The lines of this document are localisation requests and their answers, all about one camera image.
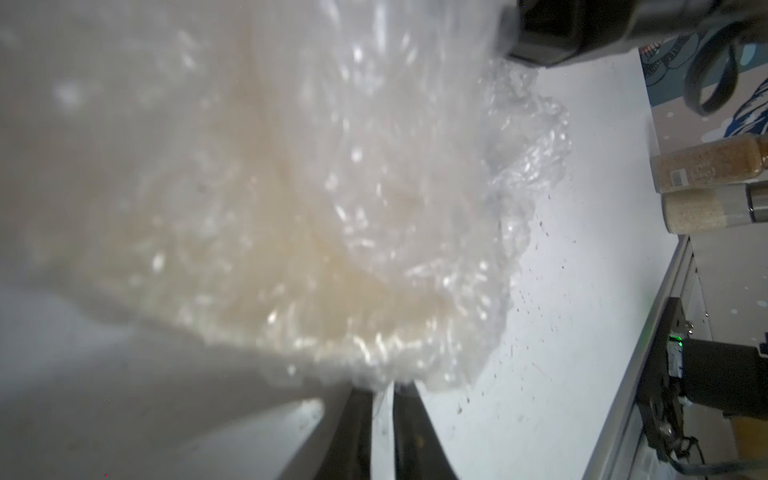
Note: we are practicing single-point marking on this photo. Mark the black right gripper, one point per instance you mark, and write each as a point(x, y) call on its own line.
point(557, 33)

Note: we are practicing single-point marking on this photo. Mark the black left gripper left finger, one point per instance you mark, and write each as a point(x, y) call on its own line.
point(349, 455)

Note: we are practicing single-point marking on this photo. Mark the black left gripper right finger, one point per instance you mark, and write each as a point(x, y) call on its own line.
point(418, 452)

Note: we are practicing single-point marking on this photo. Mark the stack of bubble wrap sheets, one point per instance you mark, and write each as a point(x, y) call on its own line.
point(121, 86)

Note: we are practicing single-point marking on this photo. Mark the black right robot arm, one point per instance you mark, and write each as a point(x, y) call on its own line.
point(714, 376)

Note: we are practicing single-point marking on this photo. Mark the black lid spice jar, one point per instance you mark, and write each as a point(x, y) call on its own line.
point(694, 211)

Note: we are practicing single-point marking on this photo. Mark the brown spice jar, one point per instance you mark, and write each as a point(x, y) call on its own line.
point(730, 160)

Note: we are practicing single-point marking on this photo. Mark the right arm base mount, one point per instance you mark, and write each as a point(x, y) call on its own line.
point(660, 388)

